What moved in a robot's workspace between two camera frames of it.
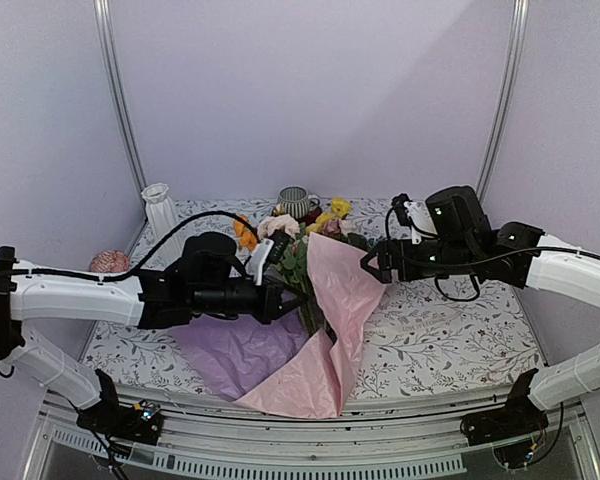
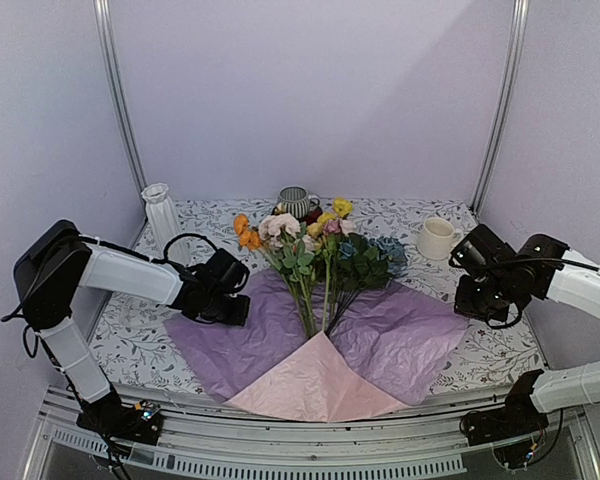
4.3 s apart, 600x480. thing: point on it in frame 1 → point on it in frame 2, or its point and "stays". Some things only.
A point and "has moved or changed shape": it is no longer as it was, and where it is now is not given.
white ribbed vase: [160, 213] stays
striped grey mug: [296, 201] stays
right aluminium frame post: [515, 50] stays
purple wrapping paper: [232, 354] has moved or changed shape
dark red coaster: [312, 216] stays
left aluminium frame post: [116, 73] stays
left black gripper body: [267, 305] → [219, 311]
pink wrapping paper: [349, 283] has moved or changed shape
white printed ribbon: [390, 332] has moved or changed shape
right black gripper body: [403, 249] → [491, 299]
